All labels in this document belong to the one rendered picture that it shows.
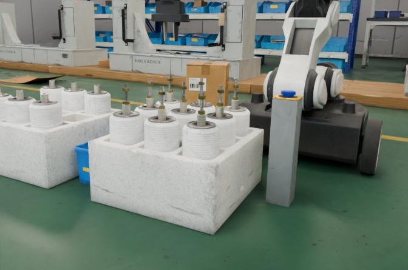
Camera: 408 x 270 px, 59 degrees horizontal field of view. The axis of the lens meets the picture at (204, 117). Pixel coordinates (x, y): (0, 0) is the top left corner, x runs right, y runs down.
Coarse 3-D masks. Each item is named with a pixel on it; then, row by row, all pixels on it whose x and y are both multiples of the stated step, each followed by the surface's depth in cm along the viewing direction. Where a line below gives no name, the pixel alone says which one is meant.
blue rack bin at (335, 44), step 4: (328, 40) 565; (332, 40) 563; (336, 40) 560; (340, 40) 558; (344, 40) 555; (328, 44) 521; (332, 44) 519; (336, 44) 561; (340, 44) 558; (344, 44) 555; (324, 48) 526; (328, 48) 523; (332, 48) 521; (336, 48) 518; (340, 48) 516; (344, 48) 518
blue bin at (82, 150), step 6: (84, 144) 119; (78, 150) 114; (84, 150) 113; (78, 156) 115; (84, 156) 114; (78, 162) 116; (84, 162) 114; (78, 168) 116; (84, 168) 115; (84, 174) 116; (84, 180) 116
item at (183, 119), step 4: (168, 112) 108; (196, 112) 108; (176, 116) 104; (180, 116) 104; (184, 116) 104; (188, 116) 104; (192, 116) 105; (196, 116) 106; (180, 120) 104; (184, 120) 104; (188, 120) 104; (192, 120) 105; (196, 120) 106; (180, 124) 104; (184, 124) 104; (180, 128) 105; (180, 132) 105; (180, 136) 105
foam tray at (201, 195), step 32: (256, 128) 119; (96, 160) 101; (128, 160) 96; (160, 160) 91; (192, 160) 88; (224, 160) 89; (256, 160) 115; (96, 192) 103; (128, 192) 98; (160, 192) 93; (192, 192) 89; (224, 192) 92; (192, 224) 91
